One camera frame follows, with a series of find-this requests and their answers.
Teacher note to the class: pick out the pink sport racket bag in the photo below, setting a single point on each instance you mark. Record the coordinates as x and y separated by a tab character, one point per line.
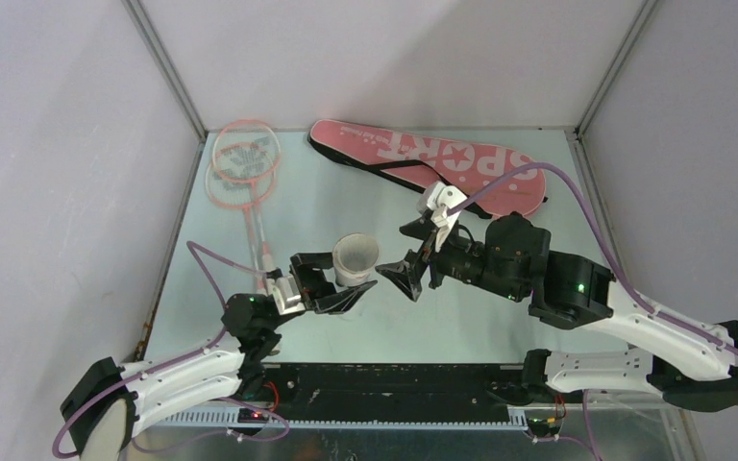
415	161

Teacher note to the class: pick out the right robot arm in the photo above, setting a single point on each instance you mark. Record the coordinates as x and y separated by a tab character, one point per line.
688	364

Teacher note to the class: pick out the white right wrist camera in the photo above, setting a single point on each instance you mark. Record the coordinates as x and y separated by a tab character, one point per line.
439	199

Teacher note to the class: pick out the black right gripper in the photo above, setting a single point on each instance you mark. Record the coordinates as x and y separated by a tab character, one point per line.
405	274

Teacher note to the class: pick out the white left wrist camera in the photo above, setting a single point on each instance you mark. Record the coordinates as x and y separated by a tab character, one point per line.
286	293

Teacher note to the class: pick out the white shuttlecock tube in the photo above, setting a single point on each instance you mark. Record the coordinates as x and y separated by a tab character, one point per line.
354	256

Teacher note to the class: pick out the aluminium front frame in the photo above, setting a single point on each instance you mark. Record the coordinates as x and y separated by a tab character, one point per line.
603	426

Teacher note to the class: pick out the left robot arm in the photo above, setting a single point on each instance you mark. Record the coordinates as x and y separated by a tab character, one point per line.
113	403

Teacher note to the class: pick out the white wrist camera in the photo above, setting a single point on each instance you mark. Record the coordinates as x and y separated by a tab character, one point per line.
439	199
286	293

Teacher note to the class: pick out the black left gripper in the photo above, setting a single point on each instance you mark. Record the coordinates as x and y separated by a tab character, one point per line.
314	288

